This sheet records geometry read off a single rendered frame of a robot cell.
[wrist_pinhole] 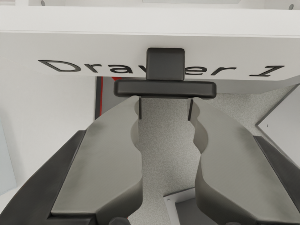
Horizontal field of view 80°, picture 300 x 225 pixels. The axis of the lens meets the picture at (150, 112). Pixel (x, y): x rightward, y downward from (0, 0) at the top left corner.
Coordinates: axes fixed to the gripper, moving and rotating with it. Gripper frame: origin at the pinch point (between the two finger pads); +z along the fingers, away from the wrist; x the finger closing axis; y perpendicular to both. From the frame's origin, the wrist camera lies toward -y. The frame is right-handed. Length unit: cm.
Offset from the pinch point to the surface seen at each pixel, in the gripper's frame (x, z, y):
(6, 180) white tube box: -21.7, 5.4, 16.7
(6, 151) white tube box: -23.0, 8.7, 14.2
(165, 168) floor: 7, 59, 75
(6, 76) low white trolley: -24.1, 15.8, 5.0
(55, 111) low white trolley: -16.0, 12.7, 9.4
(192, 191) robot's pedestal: 22, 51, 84
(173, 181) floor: 12, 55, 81
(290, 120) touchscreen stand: 74, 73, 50
